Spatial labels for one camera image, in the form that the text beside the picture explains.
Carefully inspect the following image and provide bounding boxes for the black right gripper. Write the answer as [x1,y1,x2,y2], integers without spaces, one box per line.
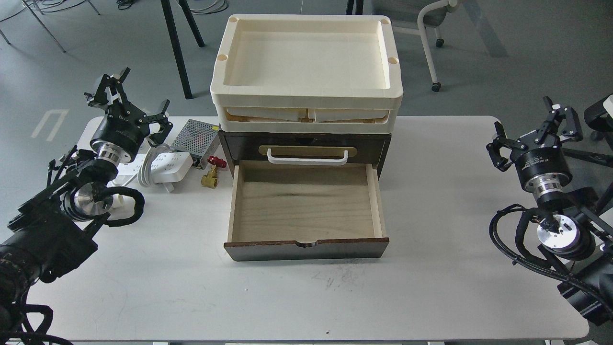
[486,96,584,194]

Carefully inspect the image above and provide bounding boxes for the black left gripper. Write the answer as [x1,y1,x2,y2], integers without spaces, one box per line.
[84,67,173,163]

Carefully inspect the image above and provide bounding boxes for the white power strip with cable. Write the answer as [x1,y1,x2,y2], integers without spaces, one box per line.
[108,146,193,193]

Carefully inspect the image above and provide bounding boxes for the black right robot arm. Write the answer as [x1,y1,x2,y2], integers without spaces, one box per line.
[486,96,612,325]

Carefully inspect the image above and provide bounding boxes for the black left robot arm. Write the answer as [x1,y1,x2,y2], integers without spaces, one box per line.
[0,68,173,345]

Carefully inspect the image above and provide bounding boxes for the metal mesh power supply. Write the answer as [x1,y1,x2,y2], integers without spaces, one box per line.
[170,119,220,168]

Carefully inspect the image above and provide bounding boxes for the white pipe fitting sprinkler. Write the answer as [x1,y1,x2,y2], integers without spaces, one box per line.
[112,194,132,210]

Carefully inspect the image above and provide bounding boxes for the cream plastic tray lower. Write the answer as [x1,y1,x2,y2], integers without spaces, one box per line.
[216,106,398,135]

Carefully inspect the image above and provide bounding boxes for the cream plastic tray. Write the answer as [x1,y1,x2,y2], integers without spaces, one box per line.
[216,106,398,135]
[210,14,403,111]

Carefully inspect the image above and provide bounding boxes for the black table legs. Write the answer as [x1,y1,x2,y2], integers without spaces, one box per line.
[160,0,205,100]

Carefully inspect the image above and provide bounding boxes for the cream plastic tray top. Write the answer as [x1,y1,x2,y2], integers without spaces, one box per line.
[210,14,403,111]

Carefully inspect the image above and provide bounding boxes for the grey metal chair legs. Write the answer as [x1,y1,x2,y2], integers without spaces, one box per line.
[0,0,102,53]

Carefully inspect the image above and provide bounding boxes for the white office chair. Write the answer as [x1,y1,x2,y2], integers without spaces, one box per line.
[371,0,463,92]

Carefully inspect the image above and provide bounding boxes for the open wooden drawer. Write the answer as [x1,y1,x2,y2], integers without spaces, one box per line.
[224,161,389,261]

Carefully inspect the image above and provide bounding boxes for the brass valve red handle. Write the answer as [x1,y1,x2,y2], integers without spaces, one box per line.
[201,155,227,189]

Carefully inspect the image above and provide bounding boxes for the white drawer handle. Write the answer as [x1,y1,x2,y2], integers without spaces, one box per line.
[267,149,349,166]

